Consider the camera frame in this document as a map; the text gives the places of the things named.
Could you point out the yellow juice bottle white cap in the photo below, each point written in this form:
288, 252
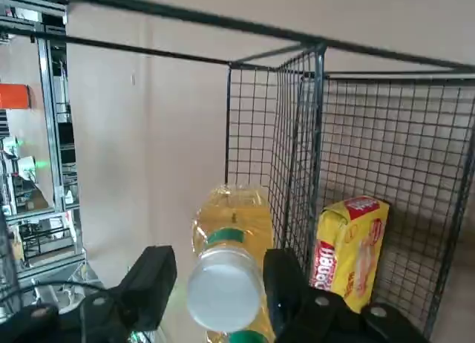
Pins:
230, 217

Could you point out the aluminium frame rack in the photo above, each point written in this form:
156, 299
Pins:
52, 135

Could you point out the yellow biscuit packet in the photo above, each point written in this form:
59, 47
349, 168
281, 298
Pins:
352, 246

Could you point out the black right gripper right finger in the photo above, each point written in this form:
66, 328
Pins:
289, 306

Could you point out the orange box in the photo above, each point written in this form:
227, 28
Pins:
13, 96

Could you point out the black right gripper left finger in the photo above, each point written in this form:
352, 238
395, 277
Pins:
148, 283

